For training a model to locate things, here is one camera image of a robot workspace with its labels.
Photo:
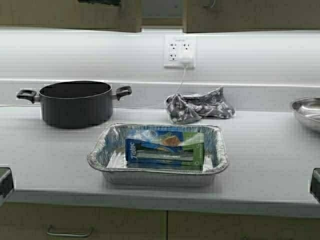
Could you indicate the blue green Ziploc box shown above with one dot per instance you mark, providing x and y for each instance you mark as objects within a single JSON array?
[{"x": 162, "y": 149}]

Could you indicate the aluminium foil tray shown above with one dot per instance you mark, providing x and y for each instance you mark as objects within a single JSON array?
[{"x": 108, "y": 156}]

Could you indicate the robot base right part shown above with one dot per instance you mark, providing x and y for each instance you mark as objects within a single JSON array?
[{"x": 315, "y": 184}]

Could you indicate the robot base left part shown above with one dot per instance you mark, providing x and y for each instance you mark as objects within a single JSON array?
[{"x": 6, "y": 184}]

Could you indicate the black cooking pot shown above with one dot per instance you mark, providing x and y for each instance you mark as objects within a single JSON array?
[{"x": 75, "y": 104}]

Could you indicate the upper left cabinet door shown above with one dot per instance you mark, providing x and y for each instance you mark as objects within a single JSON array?
[{"x": 103, "y": 15}]

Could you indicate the cabinet door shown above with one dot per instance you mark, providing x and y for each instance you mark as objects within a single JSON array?
[
  {"x": 103, "y": 15},
  {"x": 220, "y": 16}
]

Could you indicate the upper middle cabinet door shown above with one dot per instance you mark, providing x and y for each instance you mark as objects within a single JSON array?
[{"x": 220, "y": 16}]

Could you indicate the grey patterned cloth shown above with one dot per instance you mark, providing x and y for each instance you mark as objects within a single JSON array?
[{"x": 188, "y": 109}]

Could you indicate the middle wooden drawer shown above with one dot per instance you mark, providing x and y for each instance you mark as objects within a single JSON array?
[{"x": 209, "y": 226}]

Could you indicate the wooden drawer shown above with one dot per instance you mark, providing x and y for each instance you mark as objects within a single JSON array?
[
  {"x": 209, "y": 226},
  {"x": 26, "y": 221}
]

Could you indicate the steel bowl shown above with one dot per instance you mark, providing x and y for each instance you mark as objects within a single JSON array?
[{"x": 306, "y": 111}]

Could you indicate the left wooden drawer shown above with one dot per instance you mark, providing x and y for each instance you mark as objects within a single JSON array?
[{"x": 26, "y": 221}]

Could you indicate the white wall outlet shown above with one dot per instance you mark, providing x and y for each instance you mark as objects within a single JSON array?
[{"x": 179, "y": 51}]

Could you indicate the left drawer handle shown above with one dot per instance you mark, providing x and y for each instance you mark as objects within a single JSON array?
[{"x": 51, "y": 231}]

